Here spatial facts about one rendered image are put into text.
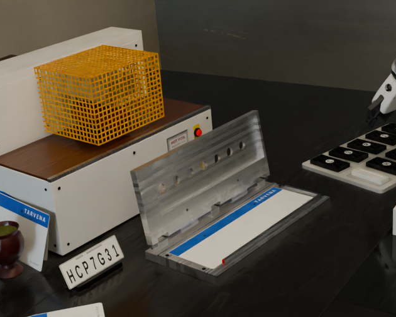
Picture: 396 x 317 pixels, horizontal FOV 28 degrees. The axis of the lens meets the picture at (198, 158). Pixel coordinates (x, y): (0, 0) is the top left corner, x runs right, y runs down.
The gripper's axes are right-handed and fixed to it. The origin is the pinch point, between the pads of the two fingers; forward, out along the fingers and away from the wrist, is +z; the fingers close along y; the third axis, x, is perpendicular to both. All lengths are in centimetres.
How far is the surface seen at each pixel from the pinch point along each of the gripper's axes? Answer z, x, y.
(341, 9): 82, 104, 146
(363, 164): 13.3, -4.7, -1.5
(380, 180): 6.2, -13.5, -8.9
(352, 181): 10.9, -8.7, -11.7
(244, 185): 14.6, 4.5, -37.4
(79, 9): 125, 184, 52
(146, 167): 1, 11, -68
